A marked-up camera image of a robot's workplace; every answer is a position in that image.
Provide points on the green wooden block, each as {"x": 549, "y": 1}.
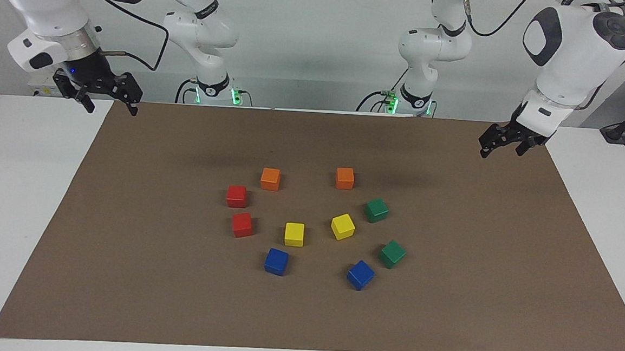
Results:
{"x": 376, "y": 211}
{"x": 392, "y": 254}

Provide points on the orange wooden block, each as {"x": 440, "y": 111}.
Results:
{"x": 345, "y": 179}
{"x": 270, "y": 180}

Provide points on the white wall box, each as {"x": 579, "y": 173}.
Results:
{"x": 43, "y": 91}

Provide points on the yellow wooden block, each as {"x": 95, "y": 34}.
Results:
{"x": 342, "y": 227}
{"x": 294, "y": 235}

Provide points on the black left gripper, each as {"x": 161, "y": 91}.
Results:
{"x": 519, "y": 129}

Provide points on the brown paper mat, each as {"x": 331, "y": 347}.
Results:
{"x": 175, "y": 297}

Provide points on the blue wooden block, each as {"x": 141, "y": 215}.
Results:
{"x": 276, "y": 262}
{"x": 360, "y": 275}

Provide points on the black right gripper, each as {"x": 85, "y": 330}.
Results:
{"x": 88, "y": 72}

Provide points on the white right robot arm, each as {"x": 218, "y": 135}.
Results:
{"x": 46, "y": 2}

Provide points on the red wooden block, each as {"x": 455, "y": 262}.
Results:
{"x": 236, "y": 197}
{"x": 242, "y": 225}

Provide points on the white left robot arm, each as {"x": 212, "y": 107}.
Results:
{"x": 575, "y": 56}

